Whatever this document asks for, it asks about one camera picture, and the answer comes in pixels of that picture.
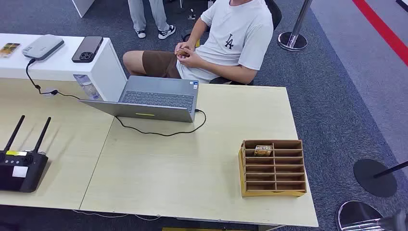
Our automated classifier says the black laptop power cable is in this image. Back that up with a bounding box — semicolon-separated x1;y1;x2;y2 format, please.
115;109;207;137

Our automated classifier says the standing person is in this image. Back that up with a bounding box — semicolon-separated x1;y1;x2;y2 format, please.
127;0;177;40

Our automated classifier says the grey flat box device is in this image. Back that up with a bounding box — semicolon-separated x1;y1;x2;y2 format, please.
22;34;65;62

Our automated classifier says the chrome stanchion post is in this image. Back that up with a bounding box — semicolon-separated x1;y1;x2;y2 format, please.
278;0;314;52

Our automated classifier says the person's left hand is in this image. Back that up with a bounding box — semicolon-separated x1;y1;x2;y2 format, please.
177;48;204;68

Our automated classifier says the white cabinet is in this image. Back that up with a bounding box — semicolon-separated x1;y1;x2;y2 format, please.
0;33;128;102

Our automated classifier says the clear water bottle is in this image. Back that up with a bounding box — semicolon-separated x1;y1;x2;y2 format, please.
73;74;102;101

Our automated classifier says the black router with antennas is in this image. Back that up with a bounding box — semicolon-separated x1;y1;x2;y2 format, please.
0;115;52;193

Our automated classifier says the black device cable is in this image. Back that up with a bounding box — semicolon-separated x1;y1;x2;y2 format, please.
25;58;82;100

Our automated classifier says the dark smartphone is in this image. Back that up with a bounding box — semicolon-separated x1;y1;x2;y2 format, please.
71;36;104;64

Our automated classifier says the wooden slotted card holder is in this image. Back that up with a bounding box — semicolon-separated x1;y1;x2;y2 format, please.
238;139;307;198

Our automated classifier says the chrome stanchion with dark post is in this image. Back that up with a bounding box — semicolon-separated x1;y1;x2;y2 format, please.
335;200;408;231

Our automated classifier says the grey laptop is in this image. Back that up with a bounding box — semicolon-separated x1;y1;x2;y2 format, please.
78;75;200;123

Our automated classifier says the seated person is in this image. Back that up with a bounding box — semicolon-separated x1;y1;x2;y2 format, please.
122;0;275;85

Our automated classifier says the yellow printed card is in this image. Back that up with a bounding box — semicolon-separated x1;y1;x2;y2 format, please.
0;42;21;59

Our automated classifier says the black stanchion with disc base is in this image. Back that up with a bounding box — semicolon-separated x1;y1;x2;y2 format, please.
353;158;408;198

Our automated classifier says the person's right hand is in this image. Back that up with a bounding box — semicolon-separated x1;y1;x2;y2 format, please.
174;40;192;55

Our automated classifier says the thin white cable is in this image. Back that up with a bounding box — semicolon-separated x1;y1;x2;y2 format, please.
72;209;162;221

